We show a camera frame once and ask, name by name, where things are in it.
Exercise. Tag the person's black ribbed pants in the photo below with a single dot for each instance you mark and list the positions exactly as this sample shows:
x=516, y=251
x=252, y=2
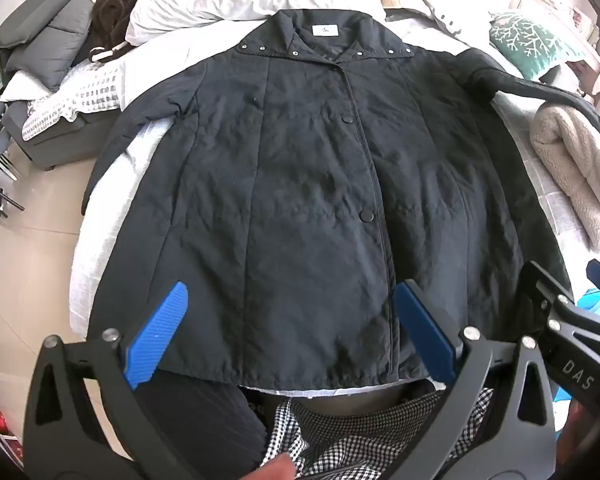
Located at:
x=200, y=425

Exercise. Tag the teal coral print pillow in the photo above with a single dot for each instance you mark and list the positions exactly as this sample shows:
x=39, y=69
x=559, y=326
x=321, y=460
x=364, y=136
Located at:
x=530, y=45

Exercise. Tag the black quilted coat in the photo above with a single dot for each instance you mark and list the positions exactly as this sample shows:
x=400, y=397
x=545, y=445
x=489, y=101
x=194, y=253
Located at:
x=305, y=185

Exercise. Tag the pile of magazines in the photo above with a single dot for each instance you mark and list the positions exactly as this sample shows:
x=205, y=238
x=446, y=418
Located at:
x=0, y=420

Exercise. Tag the cluttered shelf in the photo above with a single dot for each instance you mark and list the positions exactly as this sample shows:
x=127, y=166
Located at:
x=575, y=15

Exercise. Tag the grey sofa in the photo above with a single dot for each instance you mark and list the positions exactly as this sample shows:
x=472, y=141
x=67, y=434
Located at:
x=55, y=147

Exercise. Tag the brown robe with white trim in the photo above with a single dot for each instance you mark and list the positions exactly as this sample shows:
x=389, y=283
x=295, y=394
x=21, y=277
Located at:
x=112, y=5

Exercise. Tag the person's checked shirt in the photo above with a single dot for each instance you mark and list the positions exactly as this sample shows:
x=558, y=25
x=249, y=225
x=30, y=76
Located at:
x=360, y=440

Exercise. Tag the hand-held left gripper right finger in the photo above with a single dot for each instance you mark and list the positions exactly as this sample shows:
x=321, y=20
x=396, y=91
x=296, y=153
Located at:
x=425, y=332

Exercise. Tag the person's left hand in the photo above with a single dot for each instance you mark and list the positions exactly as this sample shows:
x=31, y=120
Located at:
x=275, y=467

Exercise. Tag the white checked blanket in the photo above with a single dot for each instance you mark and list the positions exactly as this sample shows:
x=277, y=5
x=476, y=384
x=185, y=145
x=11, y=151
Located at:
x=80, y=95

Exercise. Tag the beige fleece blanket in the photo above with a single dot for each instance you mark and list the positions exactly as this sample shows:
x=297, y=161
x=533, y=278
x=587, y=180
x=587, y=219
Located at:
x=570, y=160

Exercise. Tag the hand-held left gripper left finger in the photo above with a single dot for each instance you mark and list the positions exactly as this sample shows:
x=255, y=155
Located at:
x=155, y=330

